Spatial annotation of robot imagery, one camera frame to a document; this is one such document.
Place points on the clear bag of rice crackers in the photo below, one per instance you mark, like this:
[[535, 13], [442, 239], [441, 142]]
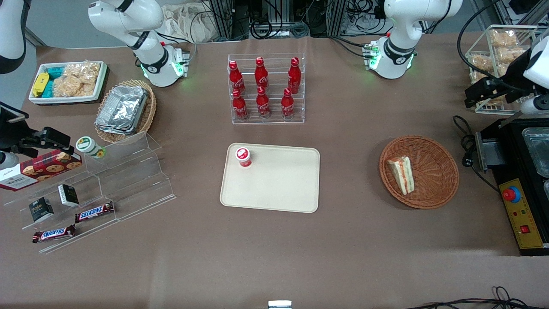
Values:
[[77, 79]]

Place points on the stack of foil trays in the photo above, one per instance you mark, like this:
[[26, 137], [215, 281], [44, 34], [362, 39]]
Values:
[[122, 109]]

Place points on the small black box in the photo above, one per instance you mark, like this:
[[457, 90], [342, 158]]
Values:
[[41, 209], [68, 195]]

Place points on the red emergency stop button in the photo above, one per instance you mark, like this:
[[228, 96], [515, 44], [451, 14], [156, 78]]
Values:
[[511, 194]]

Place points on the beige cloth bag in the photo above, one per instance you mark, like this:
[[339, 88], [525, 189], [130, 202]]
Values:
[[188, 23]]

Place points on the clear acrylic step shelf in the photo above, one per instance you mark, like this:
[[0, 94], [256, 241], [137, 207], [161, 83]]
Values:
[[133, 180]]

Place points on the red cola bottle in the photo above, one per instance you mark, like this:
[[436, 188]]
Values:
[[236, 79], [263, 105], [240, 107], [261, 74], [294, 77], [287, 106]]

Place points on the clear acrylic bottle rack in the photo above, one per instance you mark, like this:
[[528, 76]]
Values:
[[274, 121]]

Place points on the yellow snack packet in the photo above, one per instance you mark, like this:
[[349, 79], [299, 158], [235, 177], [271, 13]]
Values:
[[40, 84]]

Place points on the black sealing machine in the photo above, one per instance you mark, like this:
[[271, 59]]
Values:
[[510, 171]]

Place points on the red tartan cookie box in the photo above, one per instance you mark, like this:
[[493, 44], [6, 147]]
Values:
[[40, 169]]

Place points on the white rectangular snack bin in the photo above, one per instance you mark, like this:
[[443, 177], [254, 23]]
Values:
[[68, 99]]

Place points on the metal machine tray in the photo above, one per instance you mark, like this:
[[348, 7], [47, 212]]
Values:
[[538, 150]]

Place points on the teal snack packet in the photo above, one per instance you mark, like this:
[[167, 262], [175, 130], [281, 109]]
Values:
[[49, 89], [55, 72]]

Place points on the red lidded yogurt cup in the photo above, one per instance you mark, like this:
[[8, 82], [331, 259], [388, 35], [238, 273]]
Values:
[[243, 156]]

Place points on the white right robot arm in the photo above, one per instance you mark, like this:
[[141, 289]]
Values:
[[148, 51]]

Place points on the small white device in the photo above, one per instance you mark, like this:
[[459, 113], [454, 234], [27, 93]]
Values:
[[279, 304]]

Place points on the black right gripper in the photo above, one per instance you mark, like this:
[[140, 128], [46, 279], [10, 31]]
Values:
[[9, 132]]

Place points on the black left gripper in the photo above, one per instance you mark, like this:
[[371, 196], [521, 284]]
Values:
[[511, 75]]

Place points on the oval light wicker basket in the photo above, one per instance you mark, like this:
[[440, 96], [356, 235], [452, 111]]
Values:
[[150, 111]]

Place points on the green lidded white cup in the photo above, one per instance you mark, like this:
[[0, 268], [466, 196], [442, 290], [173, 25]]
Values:
[[88, 146]]

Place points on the round brown wicker basket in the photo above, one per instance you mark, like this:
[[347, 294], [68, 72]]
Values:
[[433, 171]]

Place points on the triangle sandwich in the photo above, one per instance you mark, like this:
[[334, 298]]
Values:
[[402, 175]]

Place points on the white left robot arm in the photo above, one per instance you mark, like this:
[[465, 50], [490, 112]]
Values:
[[399, 43]]

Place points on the brown snickers bar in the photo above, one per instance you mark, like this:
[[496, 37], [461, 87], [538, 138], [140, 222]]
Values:
[[94, 212], [53, 234]]

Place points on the beige plastic tray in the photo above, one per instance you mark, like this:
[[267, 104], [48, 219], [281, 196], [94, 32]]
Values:
[[279, 184]]

